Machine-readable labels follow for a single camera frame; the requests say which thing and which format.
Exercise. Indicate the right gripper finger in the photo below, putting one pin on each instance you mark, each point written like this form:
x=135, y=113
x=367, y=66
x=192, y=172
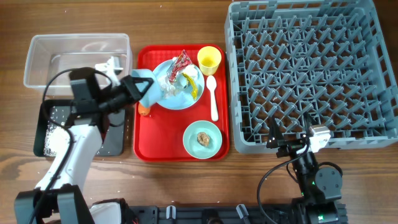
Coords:
x=274, y=131
x=308, y=123

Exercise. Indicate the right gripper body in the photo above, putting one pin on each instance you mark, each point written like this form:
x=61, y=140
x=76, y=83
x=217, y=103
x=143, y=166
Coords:
x=288, y=147

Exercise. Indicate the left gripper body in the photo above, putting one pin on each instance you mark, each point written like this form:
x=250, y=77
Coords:
x=127, y=89

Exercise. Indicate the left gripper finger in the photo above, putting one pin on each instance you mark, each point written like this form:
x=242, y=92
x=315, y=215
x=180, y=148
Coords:
x=112, y=68
x=137, y=87

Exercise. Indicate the light blue bowl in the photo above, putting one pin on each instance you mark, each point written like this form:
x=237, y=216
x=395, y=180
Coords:
x=154, y=93

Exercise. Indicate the orange carrot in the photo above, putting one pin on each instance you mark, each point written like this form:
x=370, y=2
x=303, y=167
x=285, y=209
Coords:
x=142, y=110

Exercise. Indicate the white rice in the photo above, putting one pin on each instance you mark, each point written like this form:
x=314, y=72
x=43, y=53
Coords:
x=56, y=138

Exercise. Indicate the brown food lump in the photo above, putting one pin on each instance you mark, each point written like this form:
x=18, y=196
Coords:
x=203, y=139

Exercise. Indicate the teal green bowl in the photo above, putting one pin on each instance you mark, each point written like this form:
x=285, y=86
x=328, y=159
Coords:
x=194, y=148

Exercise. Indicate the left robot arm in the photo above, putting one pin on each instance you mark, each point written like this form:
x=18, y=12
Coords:
x=87, y=124

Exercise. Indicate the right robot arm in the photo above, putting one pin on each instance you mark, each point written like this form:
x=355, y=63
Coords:
x=320, y=183

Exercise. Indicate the grey dishwasher rack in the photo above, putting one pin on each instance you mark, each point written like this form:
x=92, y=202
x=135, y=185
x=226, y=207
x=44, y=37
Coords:
x=325, y=58

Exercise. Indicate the crumpled white tissue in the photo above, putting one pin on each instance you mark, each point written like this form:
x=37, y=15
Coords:
x=172, y=89

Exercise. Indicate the black plastic tray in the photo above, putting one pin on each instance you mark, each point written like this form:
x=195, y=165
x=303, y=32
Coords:
x=112, y=145

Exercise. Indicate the large light blue plate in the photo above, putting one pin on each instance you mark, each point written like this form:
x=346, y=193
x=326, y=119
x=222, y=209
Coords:
x=182, y=97

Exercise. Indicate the red foil wrapper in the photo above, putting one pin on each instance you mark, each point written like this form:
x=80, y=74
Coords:
x=182, y=61

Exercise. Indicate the clear plastic bin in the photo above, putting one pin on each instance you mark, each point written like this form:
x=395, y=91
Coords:
x=51, y=54

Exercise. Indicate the red serving tray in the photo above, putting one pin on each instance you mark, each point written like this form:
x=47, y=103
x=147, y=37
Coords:
x=158, y=137

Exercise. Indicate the yellow wrapper strip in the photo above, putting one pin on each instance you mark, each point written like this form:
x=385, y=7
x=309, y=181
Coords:
x=191, y=81

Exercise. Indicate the white plastic spoon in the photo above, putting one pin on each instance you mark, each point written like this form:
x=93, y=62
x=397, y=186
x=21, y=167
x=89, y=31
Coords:
x=211, y=86

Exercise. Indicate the yellow plastic cup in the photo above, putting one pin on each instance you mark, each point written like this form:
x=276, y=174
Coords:
x=209, y=59

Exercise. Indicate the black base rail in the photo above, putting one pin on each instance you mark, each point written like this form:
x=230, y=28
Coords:
x=277, y=213

